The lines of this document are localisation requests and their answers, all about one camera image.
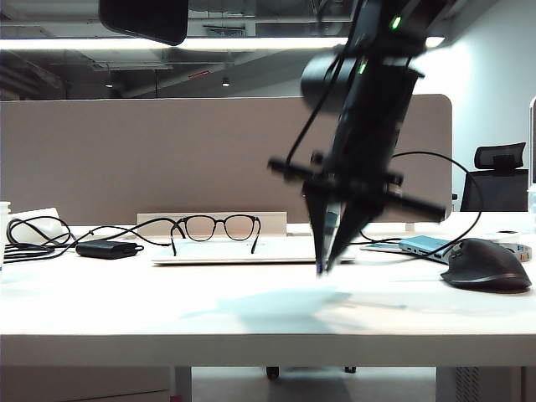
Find black mesh office chair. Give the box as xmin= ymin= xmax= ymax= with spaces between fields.
xmin=460 ymin=142 xmax=530 ymax=213

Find black round eyeglasses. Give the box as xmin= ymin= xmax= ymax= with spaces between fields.
xmin=170 ymin=214 xmax=263 ymax=257

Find white paper cup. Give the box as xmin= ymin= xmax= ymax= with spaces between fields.
xmin=0 ymin=202 xmax=13 ymax=269

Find white device with black window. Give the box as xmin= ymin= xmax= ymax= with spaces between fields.
xmin=489 ymin=228 xmax=523 ymax=246

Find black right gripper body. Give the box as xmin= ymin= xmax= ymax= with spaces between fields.
xmin=267 ymin=154 xmax=447 ymax=223

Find silver closed laptop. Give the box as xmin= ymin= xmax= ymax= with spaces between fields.
xmin=150 ymin=237 xmax=358 ymax=266

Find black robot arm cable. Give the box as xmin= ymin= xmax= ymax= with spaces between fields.
xmin=287 ymin=54 xmax=348 ymax=165

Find brown desk divider panel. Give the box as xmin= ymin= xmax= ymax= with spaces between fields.
xmin=0 ymin=93 xmax=454 ymax=227

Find flat blue card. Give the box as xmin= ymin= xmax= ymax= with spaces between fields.
xmin=359 ymin=243 xmax=405 ymax=254

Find blue USB hub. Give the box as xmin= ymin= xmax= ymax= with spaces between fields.
xmin=398 ymin=234 xmax=456 ymax=265

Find white desk leg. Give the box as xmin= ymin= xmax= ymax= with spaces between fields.
xmin=173 ymin=367 xmax=193 ymax=402

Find white tissue pack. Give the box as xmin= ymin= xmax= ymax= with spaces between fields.
xmin=8 ymin=208 xmax=75 ymax=248

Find black computer mouse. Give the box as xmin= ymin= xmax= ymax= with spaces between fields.
xmin=439 ymin=237 xmax=533 ymax=293

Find perforated white desk leg panel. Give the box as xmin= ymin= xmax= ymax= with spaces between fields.
xmin=435 ymin=367 xmax=524 ymax=402

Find black charger cable with plug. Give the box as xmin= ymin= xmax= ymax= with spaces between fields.
xmin=317 ymin=150 xmax=483 ymax=277

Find black smartphone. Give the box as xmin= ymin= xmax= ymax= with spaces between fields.
xmin=99 ymin=0 xmax=189 ymax=47

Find long ceiling light strip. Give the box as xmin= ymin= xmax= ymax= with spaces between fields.
xmin=0 ymin=36 xmax=446 ymax=53

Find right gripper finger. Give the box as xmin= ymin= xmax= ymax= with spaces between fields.
xmin=327 ymin=204 xmax=384 ymax=273
xmin=304 ymin=188 xmax=336 ymax=277

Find black adapter cable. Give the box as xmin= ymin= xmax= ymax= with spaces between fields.
xmin=6 ymin=215 xmax=185 ymax=265

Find patterned grey lanyard strap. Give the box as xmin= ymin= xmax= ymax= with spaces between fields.
xmin=508 ymin=242 xmax=536 ymax=265

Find black power adapter brick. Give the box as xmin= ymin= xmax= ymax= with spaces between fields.
xmin=75 ymin=240 xmax=146 ymax=260

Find white rounded panel frame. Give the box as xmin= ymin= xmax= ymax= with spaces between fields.
xmin=529 ymin=95 xmax=536 ymax=185

